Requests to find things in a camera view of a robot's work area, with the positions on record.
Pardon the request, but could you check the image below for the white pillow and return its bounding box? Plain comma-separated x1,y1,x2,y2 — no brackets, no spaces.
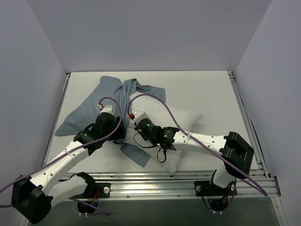
124,96,203,173

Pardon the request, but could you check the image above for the striped blue beige pillowcase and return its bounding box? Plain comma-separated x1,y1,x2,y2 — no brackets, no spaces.
55,75,166,168

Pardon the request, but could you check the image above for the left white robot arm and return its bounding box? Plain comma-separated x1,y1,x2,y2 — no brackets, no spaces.
11,113,125,224

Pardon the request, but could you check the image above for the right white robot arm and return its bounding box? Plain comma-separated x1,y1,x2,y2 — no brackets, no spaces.
134,118,254,194

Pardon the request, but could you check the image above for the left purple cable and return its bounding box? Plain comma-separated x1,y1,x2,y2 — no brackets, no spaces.
0,97,123,216

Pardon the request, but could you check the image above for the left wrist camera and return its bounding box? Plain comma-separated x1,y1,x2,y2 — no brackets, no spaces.
97,104,116,115

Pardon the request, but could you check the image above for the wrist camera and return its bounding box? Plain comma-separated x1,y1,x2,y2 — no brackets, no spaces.
97,104,116,115
129,106,149,124

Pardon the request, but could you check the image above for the black looped wire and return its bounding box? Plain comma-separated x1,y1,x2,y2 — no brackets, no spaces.
156,148,168,163

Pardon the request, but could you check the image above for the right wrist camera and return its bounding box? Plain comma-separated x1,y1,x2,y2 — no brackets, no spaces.
129,106,149,124

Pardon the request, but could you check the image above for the aluminium rail frame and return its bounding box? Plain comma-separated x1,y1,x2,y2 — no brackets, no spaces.
56,71,280,200

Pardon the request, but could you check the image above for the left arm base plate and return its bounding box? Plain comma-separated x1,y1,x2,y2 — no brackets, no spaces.
72,182,111,199

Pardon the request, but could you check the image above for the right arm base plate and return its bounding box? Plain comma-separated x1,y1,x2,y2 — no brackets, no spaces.
194,180,237,197

